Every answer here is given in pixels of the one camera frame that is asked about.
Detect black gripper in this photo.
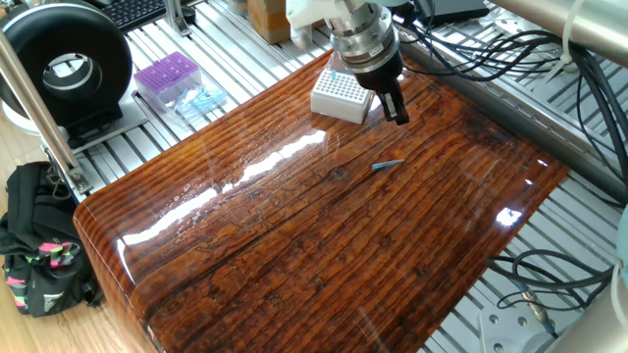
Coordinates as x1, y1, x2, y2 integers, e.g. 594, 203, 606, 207
360, 51, 411, 126

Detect white pipette tip rack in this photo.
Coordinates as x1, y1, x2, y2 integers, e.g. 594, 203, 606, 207
309, 68, 377, 126

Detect clear bag of blue tips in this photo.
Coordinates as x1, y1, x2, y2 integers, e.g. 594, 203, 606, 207
164, 83, 230, 127

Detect purple pipette tip box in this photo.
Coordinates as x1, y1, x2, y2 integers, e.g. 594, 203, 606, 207
132, 51, 203, 113

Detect clear plastic rack lid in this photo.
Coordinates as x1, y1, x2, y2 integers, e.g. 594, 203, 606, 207
326, 51, 385, 112

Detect black flat device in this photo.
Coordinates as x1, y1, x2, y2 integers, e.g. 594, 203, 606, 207
414, 0, 492, 26

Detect glossy wood grain board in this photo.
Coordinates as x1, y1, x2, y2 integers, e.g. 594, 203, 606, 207
73, 28, 571, 353

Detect brown cardboard box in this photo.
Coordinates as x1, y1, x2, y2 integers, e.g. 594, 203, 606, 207
246, 0, 295, 45

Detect grey robot mounting plate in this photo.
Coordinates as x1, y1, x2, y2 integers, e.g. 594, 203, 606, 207
478, 306, 553, 353

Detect black keyboard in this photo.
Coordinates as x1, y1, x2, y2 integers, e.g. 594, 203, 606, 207
92, 0, 171, 33

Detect black looped cable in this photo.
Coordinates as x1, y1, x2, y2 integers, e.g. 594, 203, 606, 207
485, 248, 615, 313

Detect thick black cable bundle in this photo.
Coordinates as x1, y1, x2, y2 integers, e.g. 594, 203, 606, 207
568, 43, 628, 207

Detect silver plug with blue cable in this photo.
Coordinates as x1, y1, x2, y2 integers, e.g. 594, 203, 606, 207
514, 281, 560, 339

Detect short aluminium bracket post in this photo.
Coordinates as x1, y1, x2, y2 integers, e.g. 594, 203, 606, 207
163, 0, 197, 38

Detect grey flat base plate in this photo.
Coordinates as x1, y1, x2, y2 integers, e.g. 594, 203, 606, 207
68, 90, 150, 156

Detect aluminium frame post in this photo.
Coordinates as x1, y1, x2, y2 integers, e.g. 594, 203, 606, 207
0, 28, 94, 203

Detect black ring light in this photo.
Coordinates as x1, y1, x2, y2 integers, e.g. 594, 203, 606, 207
0, 1, 134, 148

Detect black backpack pink green straps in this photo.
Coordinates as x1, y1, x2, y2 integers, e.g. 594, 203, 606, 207
0, 161, 105, 319

